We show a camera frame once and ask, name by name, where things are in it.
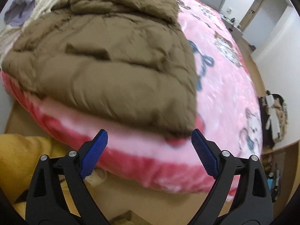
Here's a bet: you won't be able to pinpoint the wooden room door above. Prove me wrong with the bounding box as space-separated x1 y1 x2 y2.
239 0 264 32

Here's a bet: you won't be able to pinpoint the lavender crumpled garment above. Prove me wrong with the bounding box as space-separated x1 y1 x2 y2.
3 0 69 28

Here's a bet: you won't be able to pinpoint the yellow sleeved forearm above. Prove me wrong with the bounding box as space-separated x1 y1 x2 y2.
0 133 108 218

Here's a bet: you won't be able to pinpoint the open suitcase with clothes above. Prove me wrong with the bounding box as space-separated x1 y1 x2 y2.
258 90 288 149

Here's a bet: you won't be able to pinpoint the white nightstand with clutter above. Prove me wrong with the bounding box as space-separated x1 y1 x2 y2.
220 10 243 42

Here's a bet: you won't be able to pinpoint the cream knitted garment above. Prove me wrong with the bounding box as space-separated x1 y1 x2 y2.
1 0 57 64

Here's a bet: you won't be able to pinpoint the brown padded winter coat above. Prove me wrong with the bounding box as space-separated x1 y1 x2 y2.
2 0 197 138

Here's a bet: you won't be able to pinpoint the pink cartoon fleece blanket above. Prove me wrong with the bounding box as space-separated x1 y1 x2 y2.
1 0 262 194

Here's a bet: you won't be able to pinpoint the cluttered floor items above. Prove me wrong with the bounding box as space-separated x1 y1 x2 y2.
261 152 285 203

